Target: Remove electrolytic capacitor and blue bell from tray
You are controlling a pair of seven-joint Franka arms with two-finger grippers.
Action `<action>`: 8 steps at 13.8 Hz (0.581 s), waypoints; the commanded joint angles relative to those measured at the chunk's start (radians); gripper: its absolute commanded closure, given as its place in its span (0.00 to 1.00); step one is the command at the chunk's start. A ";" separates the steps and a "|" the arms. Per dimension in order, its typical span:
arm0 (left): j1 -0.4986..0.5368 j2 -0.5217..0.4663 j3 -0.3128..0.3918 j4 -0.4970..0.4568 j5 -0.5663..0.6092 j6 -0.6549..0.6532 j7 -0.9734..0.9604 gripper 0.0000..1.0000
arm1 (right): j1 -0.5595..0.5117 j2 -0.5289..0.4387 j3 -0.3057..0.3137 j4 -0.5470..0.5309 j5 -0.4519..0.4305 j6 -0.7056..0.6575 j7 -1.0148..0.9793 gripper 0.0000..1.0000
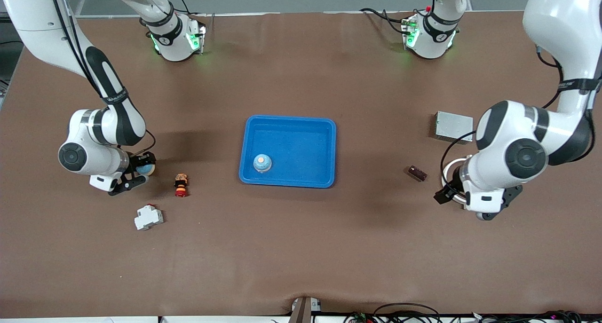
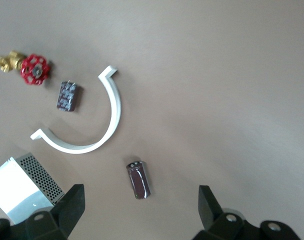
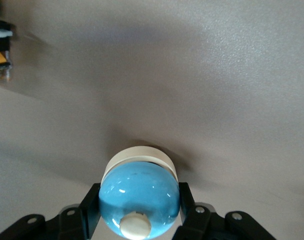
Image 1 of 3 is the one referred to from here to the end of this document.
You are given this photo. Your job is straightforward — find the right arm base black cable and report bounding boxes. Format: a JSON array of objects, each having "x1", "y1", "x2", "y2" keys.
[{"x1": 160, "y1": 0, "x2": 207, "y2": 18}]

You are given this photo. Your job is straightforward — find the black cable bundle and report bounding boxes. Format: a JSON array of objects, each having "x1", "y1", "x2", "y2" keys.
[{"x1": 475, "y1": 310, "x2": 584, "y2": 323}]

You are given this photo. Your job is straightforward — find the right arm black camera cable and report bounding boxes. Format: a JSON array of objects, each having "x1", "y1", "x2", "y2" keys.
[{"x1": 47, "y1": 0, "x2": 157, "y2": 158}]

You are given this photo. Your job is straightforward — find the arm base black cable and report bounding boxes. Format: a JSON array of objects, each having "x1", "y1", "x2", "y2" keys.
[
  {"x1": 160, "y1": 0, "x2": 207, "y2": 18},
  {"x1": 360, "y1": 7, "x2": 431, "y2": 34}
]

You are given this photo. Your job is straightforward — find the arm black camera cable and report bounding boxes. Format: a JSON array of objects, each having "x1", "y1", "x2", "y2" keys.
[
  {"x1": 441, "y1": 45, "x2": 565, "y2": 192},
  {"x1": 47, "y1": 0, "x2": 157, "y2": 158}
]

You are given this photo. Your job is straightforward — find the black looped cable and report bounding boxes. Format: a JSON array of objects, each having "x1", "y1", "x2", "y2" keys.
[{"x1": 374, "y1": 303, "x2": 441, "y2": 323}]

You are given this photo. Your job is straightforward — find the white curved plastic bracket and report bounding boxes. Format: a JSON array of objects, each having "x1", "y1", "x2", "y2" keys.
[{"x1": 441, "y1": 156, "x2": 472, "y2": 206}]

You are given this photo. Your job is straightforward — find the white circuit breaker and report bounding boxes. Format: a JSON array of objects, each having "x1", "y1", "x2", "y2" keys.
[{"x1": 134, "y1": 204, "x2": 164, "y2": 231}]

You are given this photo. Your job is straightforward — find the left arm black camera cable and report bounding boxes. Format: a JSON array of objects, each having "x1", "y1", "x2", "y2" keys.
[{"x1": 441, "y1": 45, "x2": 565, "y2": 192}]

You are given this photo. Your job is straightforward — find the blue plastic tray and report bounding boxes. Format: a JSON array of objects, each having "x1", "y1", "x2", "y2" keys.
[{"x1": 238, "y1": 115, "x2": 337, "y2": 189}]

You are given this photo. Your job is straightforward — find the left arm base black cable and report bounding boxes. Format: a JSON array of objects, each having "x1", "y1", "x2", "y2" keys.
[{"x1": 360, "y1": 7, "x2": 431, "y2": 34}]

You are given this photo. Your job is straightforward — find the grey metal box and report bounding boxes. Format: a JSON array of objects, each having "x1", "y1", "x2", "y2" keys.
[{"x1": 433, "y1": 111, "x2": 474, "y2": 145}]

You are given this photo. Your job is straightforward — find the metal table clamp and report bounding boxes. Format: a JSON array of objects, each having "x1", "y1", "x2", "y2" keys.
[{"x1": 289, "y1": 296, "x2": 323, "y2": 323}]

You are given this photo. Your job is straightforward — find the brown table mat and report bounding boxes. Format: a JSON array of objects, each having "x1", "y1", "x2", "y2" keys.
[{"x1": 0, "y1": 11, "x2": 602, "y2": 319}]

